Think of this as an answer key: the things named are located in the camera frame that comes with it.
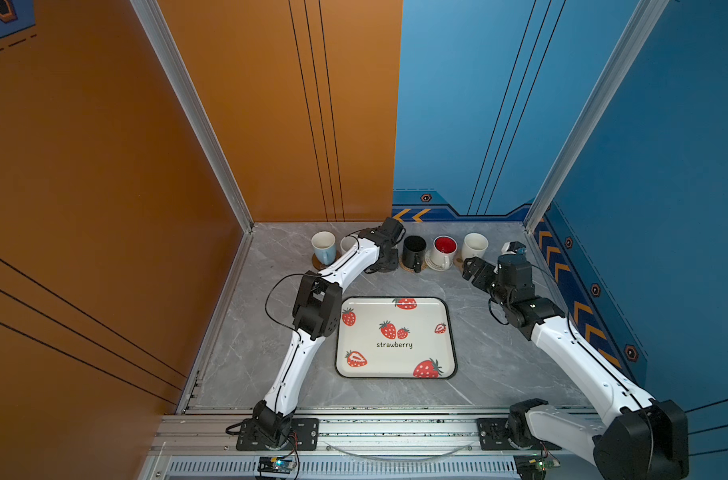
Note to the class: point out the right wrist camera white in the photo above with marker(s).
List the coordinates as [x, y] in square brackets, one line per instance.
[514, 248]

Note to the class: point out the aluminium front rail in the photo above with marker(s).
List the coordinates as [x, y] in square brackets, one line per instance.
[353, 443]

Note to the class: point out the strawberry print serving tray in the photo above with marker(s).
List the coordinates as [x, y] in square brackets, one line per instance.
[395, 337]

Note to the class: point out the cork paw print coaster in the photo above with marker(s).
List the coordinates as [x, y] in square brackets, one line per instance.
[458, 261]

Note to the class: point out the left green circuit board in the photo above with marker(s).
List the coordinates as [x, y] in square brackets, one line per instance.
[281, 467]

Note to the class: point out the white mug red inside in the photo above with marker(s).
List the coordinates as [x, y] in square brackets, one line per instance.
[445, 244]

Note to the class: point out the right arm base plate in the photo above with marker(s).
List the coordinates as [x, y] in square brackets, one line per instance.
[495, 435]

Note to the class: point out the aluminium corner post right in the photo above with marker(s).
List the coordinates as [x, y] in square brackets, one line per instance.
[632, 40]

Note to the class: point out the right green circuit board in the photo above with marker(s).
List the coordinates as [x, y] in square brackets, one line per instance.
[535, 467]

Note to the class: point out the woven rattan round coaster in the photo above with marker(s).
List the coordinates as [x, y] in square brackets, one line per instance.
[421, 268]

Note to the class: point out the white multicolour woven rope coaster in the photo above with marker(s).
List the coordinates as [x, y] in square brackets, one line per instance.
[439, 261]

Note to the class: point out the plain white mug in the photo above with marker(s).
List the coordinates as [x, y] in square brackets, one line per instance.
[475, 245]

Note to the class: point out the dark scratched wooden coaster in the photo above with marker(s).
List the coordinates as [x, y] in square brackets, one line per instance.
[318, 265]

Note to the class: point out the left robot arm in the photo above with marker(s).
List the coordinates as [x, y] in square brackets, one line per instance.
[317, 312]

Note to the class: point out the white mug blue handle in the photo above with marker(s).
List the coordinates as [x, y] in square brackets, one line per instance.
[324, 244]

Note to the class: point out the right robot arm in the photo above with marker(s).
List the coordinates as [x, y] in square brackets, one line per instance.
[635, 436]

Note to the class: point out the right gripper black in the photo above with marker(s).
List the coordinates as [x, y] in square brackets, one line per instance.
[486, 270]

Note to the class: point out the aluminium corner post left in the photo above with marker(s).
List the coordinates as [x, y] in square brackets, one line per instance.
[156, 29]

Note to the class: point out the green circuit board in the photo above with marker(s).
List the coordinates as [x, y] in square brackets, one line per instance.
[281, 467]
[535, 467]

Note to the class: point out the aluminium corner post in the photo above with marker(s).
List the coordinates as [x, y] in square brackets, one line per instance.
[156, 29]
[632, 40]

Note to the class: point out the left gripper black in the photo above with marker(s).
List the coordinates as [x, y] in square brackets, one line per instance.
[394, 261]

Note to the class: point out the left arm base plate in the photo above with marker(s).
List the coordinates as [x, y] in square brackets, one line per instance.
[300, 433]

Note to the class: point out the black mug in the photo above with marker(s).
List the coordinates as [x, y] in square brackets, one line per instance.
[414, 250]

